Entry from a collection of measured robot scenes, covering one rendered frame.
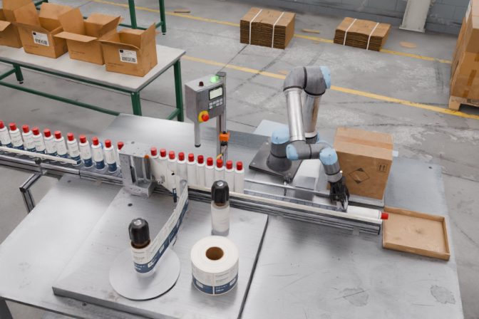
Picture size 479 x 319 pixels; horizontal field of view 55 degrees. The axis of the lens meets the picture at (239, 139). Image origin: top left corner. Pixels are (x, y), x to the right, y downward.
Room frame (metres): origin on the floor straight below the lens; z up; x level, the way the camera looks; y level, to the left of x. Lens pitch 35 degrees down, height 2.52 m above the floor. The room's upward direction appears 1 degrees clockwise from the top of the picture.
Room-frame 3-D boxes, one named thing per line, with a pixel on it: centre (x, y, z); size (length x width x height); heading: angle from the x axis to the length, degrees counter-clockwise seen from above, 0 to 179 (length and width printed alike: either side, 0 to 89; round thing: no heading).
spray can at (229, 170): (1.86, 0.05, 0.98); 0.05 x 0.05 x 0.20
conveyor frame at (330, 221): (1.87, 0.09, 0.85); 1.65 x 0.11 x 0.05; 76
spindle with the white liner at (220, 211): (1.58, 0.08, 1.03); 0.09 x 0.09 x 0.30
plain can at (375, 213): (1.69, -0.64, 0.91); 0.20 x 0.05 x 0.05; 79
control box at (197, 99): (1.98, 0.17, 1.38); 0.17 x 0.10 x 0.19; 131
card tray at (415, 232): (1.63, -0.88, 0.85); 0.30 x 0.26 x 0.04; 76
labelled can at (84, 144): (2.06, 0.85, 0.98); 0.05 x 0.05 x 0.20
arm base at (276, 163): (2.16, -0.24, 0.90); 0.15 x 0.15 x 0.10
